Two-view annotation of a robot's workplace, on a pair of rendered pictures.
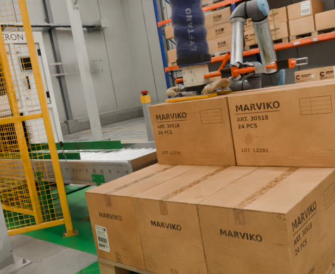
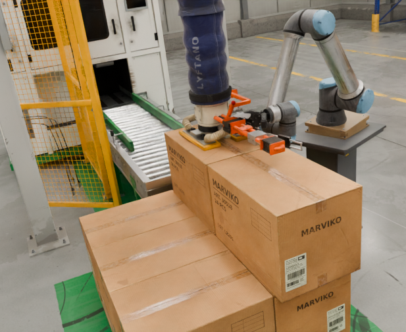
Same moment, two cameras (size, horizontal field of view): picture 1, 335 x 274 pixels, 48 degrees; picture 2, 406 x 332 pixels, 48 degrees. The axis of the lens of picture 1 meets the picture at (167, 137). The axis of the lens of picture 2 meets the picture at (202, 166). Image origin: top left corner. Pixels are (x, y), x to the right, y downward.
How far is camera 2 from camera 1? 1.47 m
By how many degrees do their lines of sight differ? 30
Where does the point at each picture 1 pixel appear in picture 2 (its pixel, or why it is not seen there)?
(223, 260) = not seen: outside the picture
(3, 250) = (47, 229)
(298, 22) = not seen: outside the picture
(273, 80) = (350, 107)
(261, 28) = (322, 48)
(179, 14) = (186, 43)
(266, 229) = not seen: outside the picture
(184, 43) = (192, 77)
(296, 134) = (249, 240)
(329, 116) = (269, 242)
